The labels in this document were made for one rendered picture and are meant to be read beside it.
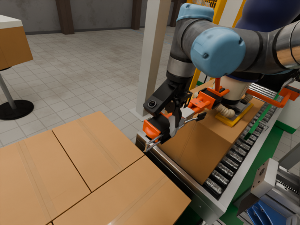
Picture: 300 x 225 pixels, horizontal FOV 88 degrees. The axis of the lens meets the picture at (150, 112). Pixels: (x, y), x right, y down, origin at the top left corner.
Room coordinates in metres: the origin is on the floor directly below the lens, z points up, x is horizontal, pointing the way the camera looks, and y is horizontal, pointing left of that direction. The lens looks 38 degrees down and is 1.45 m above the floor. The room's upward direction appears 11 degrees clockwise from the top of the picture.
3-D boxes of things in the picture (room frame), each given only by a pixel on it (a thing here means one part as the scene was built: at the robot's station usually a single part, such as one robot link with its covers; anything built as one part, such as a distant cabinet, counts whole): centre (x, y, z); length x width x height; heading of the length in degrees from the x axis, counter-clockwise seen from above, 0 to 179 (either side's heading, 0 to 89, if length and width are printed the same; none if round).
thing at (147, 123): (0.40, -0.04, 1.08); 0.08 x 0.07 x 0.05; 140
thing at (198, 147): (0.88, -0.43, 0.75); 0.60 x 0.40 x 0.40; 141
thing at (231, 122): (0.80, -0.50, 0.97); 0.34 x 0.10 x 0.05; 140
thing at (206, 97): (0.67, -0.27, 1.08); 0.10 x 0.08 x 0.06; 50
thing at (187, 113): (0.50, -0.13, 1.07); 0.07 x 0.07 x 0.04; 50
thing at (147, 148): (0.41, -0.12, 1.08); 0.31 x 0.03 x 0.05; 140
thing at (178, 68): (0.41, -0.06, 1.30); 0.08 x 0.08 x 0.05
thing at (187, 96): (0.42, -0.06, 1.22); 0.09 x 0.08 x 0.12; 140
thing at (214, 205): (0.59, -0.21, 0.58); 0.70 x 0.03 x 0.06; 51
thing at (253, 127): (1.60, -1.38, 0.60); 1.60 x 0.11 x 0.09; 141
